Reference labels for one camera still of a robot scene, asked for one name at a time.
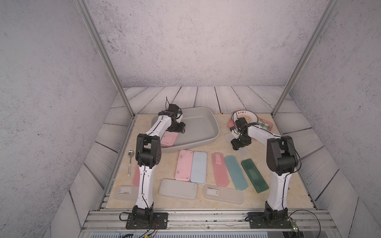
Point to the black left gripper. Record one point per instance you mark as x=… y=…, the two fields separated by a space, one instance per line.
x=181 y=128

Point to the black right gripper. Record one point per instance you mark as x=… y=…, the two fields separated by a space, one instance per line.
x=235 y=145

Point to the translucent pink pencil case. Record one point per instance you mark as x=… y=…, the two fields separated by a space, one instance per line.
x=220 y=170

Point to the pale pink pencil case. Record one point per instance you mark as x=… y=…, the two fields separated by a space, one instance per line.
x=184 y=164

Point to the light blue pencil case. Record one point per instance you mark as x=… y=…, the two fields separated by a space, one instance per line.
x=199 y=167

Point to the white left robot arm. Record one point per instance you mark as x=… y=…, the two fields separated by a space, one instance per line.
x=148 y=156

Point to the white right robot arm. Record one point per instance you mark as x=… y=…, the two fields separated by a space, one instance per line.
x=282 y=159

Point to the grey plastic storage box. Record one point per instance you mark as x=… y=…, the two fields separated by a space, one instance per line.
x=201 y=129

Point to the teal pencil case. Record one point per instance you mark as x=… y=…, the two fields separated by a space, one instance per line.
x=236 y=173

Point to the dark green pencil case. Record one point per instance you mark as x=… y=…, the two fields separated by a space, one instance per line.
x=254 y=176

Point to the clear case with label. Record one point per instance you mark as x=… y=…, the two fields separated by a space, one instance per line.
x=223 y=194

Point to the grey flat pencil case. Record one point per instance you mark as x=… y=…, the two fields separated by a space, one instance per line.
x=178 y=189

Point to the dark pink flat case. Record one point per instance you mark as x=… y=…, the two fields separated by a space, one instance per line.
x=136 y=178

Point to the clear case far left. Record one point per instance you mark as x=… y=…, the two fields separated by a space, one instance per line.
x=126 y=193

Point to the orange patterned plate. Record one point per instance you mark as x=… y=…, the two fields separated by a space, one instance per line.
x=249 y=116

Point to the green checkered cloth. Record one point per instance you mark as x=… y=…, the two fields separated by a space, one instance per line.
x=265 y=124

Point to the silver spoon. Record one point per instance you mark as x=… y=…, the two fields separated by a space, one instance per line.
x=131 y=154

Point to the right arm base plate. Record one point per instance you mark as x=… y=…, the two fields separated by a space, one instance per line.
x=262 y=220

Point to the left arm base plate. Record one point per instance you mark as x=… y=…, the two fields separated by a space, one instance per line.
x=156 y=220

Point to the aluminium front rail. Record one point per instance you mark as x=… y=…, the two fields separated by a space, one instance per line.
x=317 y=221

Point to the aluminium frame post left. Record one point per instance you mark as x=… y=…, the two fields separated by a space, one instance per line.
x=86 y=16

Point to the aluminium frame post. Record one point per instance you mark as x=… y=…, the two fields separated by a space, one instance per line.
x=86 y=16
x=318 y=31

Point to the aluminium frame post right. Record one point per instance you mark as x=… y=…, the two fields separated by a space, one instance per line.
x=318 y=31

